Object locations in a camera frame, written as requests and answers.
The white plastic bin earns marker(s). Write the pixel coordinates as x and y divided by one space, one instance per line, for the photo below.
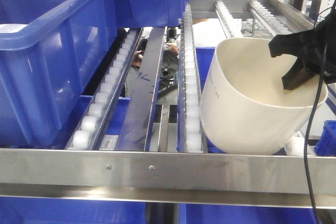
244 108

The stainless steel shelf rack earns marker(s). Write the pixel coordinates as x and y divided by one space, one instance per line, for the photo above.
255 180

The blue crate front left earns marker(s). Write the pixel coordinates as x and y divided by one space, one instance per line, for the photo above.
47 63

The white roller track far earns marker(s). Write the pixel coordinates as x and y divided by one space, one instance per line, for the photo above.
229 25

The person in white shirt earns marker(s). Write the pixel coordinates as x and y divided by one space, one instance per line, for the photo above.
207 32

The white roller track left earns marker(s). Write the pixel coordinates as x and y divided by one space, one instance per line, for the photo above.
92 124

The steel divider rail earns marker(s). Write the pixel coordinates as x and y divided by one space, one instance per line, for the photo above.
138 123

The white roller track middle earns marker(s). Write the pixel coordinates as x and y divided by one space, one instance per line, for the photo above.
190 136

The small blue basket right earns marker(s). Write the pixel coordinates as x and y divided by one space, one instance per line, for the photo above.
326 145

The white roller track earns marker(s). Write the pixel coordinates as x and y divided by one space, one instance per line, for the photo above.
92 124
229 25
190 136

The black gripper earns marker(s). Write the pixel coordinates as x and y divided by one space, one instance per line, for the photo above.
308 47

